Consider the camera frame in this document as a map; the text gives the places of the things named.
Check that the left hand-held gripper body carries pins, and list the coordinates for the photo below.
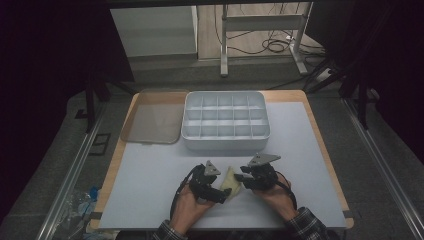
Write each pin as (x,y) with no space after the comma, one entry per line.
(204,183)

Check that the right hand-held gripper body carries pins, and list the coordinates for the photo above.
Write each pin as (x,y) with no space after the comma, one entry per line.
(263,173)

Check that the pale yellow sock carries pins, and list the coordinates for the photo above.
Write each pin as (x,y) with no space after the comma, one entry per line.
(230,185)

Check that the white compartment storage box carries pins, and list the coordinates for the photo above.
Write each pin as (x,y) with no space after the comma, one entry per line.
(225,119)

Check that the person's right hand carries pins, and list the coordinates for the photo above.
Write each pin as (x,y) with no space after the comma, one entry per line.
(278,200)

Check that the person's left hand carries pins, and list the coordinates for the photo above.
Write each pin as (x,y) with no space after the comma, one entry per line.
(188,210)

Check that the white table mat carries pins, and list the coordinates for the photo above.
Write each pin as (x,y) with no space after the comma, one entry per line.
(300,173)

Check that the translucent plastic lid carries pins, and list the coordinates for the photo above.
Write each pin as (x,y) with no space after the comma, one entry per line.
(154,116)

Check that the clear plastic bags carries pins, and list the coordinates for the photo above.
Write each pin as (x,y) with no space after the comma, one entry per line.
(81,210)

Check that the black tripod stand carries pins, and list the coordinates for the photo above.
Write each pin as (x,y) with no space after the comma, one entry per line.
(350,80)
(96,93)

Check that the grey cabinet panel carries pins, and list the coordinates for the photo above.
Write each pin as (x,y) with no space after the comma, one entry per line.
(153,31)

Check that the aluminium rail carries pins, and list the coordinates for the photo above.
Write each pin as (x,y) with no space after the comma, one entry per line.
(71,173)
(383,166)

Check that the white metal desk frame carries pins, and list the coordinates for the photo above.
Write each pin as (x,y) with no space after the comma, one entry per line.
(263,23)

